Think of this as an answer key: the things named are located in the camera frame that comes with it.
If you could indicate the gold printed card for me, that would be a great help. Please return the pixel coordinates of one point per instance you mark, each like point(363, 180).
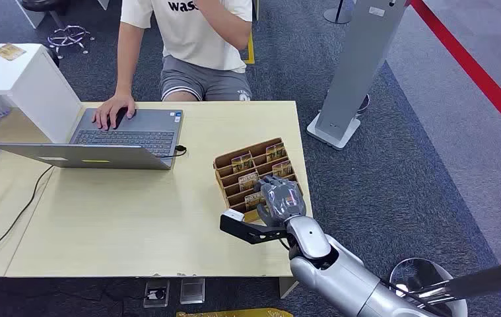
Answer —
point(242, 162)
point(9, 51)
point(253, 201)
point(248, 181)
point(282, 168)
point(276, 152)

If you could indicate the white cabinet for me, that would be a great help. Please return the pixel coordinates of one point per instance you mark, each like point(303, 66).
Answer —
point(36, 87)

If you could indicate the person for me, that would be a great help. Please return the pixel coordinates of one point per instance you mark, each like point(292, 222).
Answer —
point(197, 39)

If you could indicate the white desk leg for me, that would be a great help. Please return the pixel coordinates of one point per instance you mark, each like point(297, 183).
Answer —
point(287, 286)

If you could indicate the person's left forearm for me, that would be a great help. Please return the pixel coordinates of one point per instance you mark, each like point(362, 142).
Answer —
point(228, 24)

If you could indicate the grey laptop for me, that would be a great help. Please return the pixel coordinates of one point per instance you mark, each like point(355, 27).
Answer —
point(145, 127)

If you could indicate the dark metal pole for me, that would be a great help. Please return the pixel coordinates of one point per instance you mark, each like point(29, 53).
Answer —
point(490, 278)

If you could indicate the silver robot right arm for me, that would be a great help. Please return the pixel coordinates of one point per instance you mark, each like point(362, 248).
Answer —
point(337, 273)

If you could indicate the grey kiosk stand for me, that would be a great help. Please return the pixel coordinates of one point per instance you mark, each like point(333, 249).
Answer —
point(355, 70)

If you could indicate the round silver base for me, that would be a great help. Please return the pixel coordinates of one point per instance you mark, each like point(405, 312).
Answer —
point(420, 273)

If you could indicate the black camera bracket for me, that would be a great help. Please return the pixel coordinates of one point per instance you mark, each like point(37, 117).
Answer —
point(254, 232)

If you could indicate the yellow bag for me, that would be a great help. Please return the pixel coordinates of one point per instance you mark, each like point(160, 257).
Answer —
point(237, 313)

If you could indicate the floor socket with plug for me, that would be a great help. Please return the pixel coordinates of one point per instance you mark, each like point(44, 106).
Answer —
point(156, 294)

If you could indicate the brown card holder rack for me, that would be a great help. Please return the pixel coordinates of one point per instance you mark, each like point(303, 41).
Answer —
point(232, 177)

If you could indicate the round grey post base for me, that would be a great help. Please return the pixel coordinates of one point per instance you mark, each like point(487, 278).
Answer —
point(338, 15)

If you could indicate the red floor tape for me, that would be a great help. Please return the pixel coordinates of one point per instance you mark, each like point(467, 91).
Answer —
point(473, 72)

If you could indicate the silver floor socket cover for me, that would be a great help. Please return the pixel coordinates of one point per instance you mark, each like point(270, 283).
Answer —
point(192, 291)

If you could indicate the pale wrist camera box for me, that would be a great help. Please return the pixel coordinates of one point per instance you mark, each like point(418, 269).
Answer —
point(233, 215)

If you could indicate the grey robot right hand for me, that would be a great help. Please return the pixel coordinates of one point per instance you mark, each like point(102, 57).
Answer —
point(281, 199)

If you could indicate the yellow floor tape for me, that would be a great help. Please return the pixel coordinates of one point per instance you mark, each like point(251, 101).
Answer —
point(250, 50)

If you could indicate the person's right hand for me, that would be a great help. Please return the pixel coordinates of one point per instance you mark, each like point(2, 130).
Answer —
point(112, 107)

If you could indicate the person's right forearm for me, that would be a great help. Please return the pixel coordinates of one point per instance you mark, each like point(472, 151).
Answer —
point(127, 65)

